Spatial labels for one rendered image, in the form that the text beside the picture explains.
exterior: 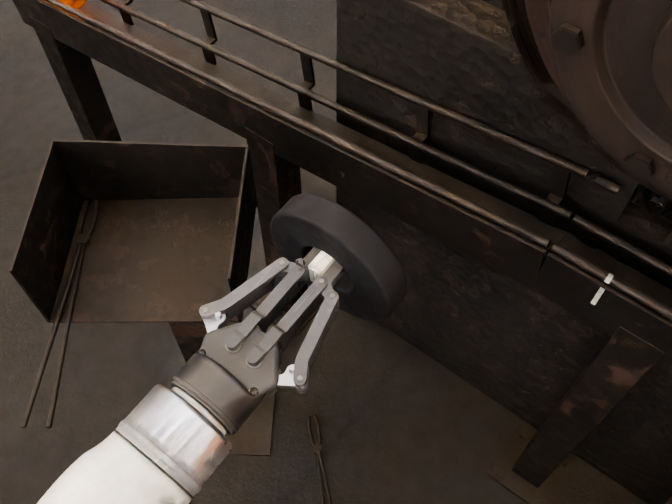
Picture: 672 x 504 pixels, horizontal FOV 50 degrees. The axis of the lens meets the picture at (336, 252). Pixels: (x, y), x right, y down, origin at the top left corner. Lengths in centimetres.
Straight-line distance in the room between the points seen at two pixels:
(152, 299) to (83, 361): 69
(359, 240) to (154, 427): 24
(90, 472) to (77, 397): 102
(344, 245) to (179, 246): 42
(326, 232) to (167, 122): 138
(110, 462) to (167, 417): 6
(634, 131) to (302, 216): 30
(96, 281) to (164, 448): 46
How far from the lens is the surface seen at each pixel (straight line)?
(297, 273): 70
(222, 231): 103
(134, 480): 62
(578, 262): 92
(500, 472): 153
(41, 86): 221
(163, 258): 103
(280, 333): 67
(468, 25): 91
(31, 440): 165
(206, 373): 64
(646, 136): 63
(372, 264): 67
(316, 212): 68
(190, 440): 63
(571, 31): 59
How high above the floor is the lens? 146
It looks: 58 degrees down
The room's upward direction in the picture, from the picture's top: straight up
